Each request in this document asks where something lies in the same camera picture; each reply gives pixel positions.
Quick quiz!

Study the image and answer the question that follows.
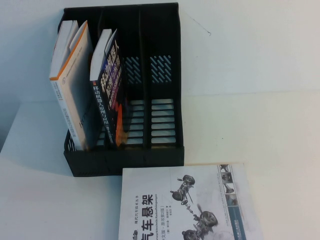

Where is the black plastic book stand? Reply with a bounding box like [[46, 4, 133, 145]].
[[56, 2, 186, 178]]

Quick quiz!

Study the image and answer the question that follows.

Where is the white car suspension book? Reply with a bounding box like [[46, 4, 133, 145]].
[[118, 163, 265, 240]]

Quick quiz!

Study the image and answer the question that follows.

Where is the dark mobile robot book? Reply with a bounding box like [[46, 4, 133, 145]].
[[89, 28, 129, 149]]

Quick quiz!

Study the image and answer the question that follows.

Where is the white book with orange edge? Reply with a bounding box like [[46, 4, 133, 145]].
[[49, 20, 99, 152]]

